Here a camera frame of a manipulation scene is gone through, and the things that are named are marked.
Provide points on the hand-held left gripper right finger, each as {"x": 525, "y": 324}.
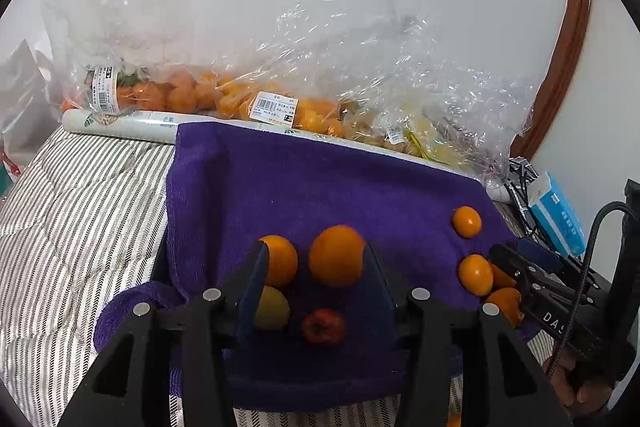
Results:
{"x": 382, "y": 299}

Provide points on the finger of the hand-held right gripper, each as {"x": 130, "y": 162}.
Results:
{"x": 540, "y": 254}
{"x": 512, "y": 267}

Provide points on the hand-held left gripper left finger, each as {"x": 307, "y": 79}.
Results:
{"x": 250, "y": 302}

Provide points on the yellow-green round fruit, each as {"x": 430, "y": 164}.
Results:
{"x": 274, "y": 309}

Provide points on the large orange mandarin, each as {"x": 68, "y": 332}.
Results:
{"x": 502, "y": 304}

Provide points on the small red fruit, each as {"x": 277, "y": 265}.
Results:
{"x": 323, "y": 326}

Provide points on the small orange kumquat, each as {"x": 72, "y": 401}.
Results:
{"x": 466, "y": 221}

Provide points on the person's right hand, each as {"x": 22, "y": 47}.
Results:
{"x": 585, "y": 394}

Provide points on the blue tissue pack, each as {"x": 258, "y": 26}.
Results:
{"x": 557, "y": 217}

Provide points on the purple towel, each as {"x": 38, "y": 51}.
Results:
{"x": 300, "y": 187}

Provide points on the clear bag of yellow fruit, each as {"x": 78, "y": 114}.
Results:
{"x": 450, "y": 122}

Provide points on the striped quilt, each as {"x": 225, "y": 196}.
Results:
{"x": 85, "y": 217}

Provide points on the white paper roll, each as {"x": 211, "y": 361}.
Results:
{"x": 130, "y": 123}

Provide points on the clear bag of kumquats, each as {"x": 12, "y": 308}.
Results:
{"x": 300, "y": 72}

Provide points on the clear bag of mandarins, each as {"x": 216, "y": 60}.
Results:
{"x": 130, "y": 32}

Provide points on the white plastic bag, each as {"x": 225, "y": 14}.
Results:
{"x": 25, "y": 92}

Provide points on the brown wooden frame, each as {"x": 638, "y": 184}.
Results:
{"x": 565, "y": 57}

